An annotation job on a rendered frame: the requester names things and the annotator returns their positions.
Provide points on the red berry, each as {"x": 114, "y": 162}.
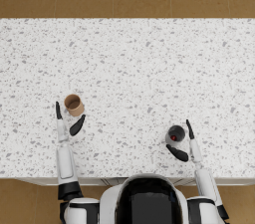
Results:
{"x": 173, "y": 137}

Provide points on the brown paper cup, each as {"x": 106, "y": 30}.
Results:
{"x": 74, "y": 104}

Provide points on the robot body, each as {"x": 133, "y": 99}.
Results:
{"x": 146, "y": 199}

